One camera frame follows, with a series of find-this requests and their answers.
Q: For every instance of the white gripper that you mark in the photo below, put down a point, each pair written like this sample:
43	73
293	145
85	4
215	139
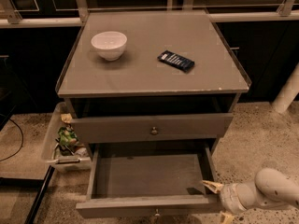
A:
228	196

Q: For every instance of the grey drawer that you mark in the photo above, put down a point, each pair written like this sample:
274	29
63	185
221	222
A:
143	179
151	128

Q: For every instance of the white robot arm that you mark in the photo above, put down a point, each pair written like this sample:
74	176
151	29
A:
270	190

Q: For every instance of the grey top drawer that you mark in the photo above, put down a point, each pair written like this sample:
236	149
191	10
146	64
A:
151	128

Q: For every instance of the grey drawer cabinet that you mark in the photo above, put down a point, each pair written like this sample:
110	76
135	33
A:
138	84

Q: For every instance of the dark blue snack packet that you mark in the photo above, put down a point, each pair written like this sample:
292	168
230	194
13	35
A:
176	61

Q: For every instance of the green snack bag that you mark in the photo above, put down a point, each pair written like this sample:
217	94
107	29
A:
67	137

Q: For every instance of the black metal floor bar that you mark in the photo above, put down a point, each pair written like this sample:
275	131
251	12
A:
40	195

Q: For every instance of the white ceramic bowl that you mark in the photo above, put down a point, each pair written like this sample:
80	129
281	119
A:
109	45

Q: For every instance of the white metal railing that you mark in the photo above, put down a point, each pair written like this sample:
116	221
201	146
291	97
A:
59	13

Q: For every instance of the white post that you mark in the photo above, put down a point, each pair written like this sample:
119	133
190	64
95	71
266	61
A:
288	92

